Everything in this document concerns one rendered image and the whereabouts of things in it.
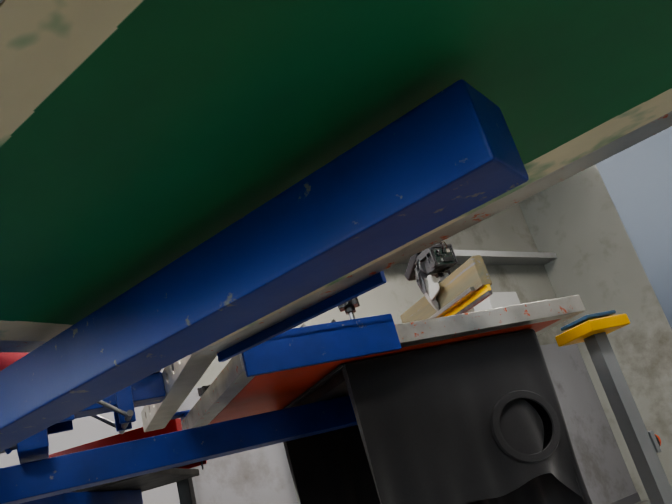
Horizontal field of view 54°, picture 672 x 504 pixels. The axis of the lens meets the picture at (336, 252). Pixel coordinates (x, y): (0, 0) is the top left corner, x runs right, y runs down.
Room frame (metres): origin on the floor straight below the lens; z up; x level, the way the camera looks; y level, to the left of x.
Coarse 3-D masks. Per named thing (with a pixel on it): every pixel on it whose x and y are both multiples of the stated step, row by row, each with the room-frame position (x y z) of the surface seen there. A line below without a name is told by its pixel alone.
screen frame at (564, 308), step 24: (480, 312) 1.33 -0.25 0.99; (504, 312) 1.36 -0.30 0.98; (528, 312) 1.39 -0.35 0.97; (552, 312) 1.42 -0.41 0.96; (576, 312) 1.45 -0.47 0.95; (408, 336) 1.25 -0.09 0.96; (432, 336) 1.27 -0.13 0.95; (456, 336) 1.33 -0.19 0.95; (240, 360) 1.09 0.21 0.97; (216, 384) 1.26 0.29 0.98; (240, 384) 1.19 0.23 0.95; (192, 408) 1.47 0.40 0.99; (216, 408) 1.36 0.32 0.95
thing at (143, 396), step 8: (152, 376) 1.28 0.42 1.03; (160, 376) 1.29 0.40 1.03; (136, 384) 1.26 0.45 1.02; (144, 384) 1.27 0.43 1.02; (152, 384) 1.28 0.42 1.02; (160, 384) 1.28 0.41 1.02; (136, 392) 1.26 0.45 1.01; (144, 392) 1.27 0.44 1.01; (152, 392) 1.28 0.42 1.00; (160, 392) 1.28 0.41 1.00; (104, 400) 1.23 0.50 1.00; (112, 400) 1.24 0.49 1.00; (136, 400) 1.26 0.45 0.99; (144, 400) 1.27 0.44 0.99; (152, 400) 1.29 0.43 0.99; (160, 400) 1.32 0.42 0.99; (88, 408) 1.22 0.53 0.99; (96, 408) 1.23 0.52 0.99; (104, 408) 1.24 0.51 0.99; (80, 416) 1.25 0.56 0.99
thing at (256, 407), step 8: (264, 400) 1.43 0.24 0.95; (272, 400) 1.45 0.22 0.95; (280, 400) 1.48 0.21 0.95; (288, 400) 1.51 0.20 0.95; (224, 408) 1.38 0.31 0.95; (232, 408) 1.41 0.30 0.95; (240, 408) 1.44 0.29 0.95; (248, 408) 1.47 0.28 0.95; (256, 408) 1.50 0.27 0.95; (264, 408) 1.53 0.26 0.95; (272, 408) 1.56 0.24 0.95; (280, 408) 1.59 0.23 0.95; (216, 416) 1.45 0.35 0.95; (224, 416) 1.48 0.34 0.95; (232, 416) 1.51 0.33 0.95; (240, 416) 1.54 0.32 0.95; (208, 424) 1.53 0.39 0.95
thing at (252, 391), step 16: (464, 336) 1.35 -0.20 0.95; (480, 336) 1.41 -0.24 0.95; (384, 352) 1.28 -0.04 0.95; (400, 352) 1.33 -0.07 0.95; (304, 368) 1.21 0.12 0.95; (320, 368) 1.26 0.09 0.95; (256, 384) 1.23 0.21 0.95; (272, 384) 1.28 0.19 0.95; (288, 384) 1.32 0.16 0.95; (304, 384) 1.37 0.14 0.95; (240, 400) 1.35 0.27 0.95; (256, 400) 1.40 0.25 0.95
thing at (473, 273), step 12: (468, 264) 1.49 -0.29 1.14; (480, 264) 1.48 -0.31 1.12; (456, 276) 1.54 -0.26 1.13; (468, 276) 1.50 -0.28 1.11; (480, 276) 1.47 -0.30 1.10; (444, 288) 1.59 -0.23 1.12; (456, 288) 1.55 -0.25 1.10; (480, 288) 1.49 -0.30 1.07; (420, 300) 1.70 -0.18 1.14; (444, 300) 1.61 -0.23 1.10; (408, 312) 1.76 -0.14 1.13; (420, 312) 1.71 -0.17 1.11; (432, 312) 1.67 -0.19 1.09
